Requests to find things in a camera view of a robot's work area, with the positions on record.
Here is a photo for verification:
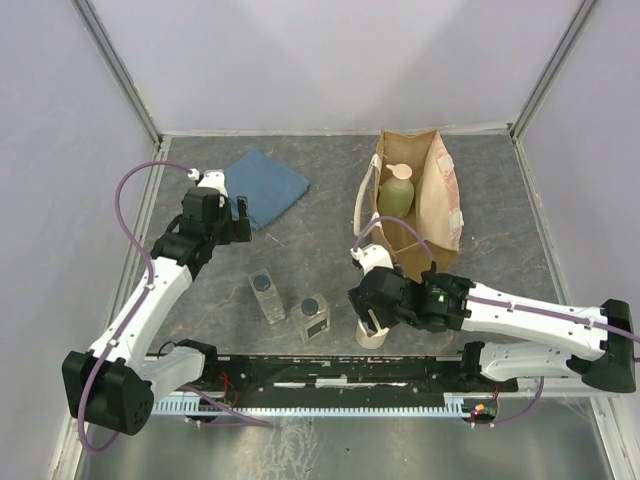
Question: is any folded blue cloth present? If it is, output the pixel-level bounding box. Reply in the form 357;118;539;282
224;150;310;231

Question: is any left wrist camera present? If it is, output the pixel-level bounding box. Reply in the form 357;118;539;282
197;170;228;197

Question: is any right aluminium frame post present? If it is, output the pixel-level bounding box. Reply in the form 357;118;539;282
509;0;599;141

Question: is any tall clear bottle black cap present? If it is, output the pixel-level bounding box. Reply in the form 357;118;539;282
249;269;286;324

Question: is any brown canvas bag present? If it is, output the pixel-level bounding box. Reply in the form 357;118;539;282
353;129;464;281

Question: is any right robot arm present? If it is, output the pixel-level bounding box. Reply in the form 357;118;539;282
348;266;639;393

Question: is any left aluminium frame post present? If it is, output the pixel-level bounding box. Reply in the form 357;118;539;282
71;0;163;145

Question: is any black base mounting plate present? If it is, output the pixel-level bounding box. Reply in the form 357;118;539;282
193;354;518;394

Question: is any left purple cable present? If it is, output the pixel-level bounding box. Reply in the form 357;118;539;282
78;161;273;455

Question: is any green pump bottle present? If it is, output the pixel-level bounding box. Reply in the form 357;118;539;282
378;163;415;219

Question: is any aluminium frame post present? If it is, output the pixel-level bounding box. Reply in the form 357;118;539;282
509;0;599;141
71;0;163;145

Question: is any square clear bottle black cap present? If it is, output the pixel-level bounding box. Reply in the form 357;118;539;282
290;294;331;343

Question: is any cream plastic bottle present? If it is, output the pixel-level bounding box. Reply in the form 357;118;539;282
356;321;389;350

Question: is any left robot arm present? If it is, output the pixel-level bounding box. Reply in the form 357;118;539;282
62;187;251;436

